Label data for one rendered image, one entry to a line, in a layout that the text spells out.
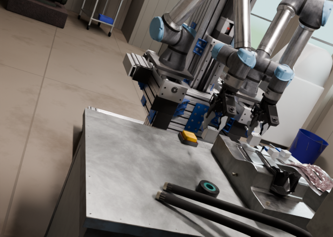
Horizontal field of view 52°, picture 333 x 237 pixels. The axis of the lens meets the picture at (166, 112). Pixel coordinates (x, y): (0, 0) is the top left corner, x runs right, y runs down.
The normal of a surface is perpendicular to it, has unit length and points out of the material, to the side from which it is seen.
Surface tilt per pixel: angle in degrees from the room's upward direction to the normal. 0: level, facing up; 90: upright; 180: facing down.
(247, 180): 90
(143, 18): 90
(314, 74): 90
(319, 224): 90
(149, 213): 0
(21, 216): 0
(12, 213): 0
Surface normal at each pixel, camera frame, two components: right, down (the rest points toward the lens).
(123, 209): 0.39, -0.87
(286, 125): 0.21, 0.42
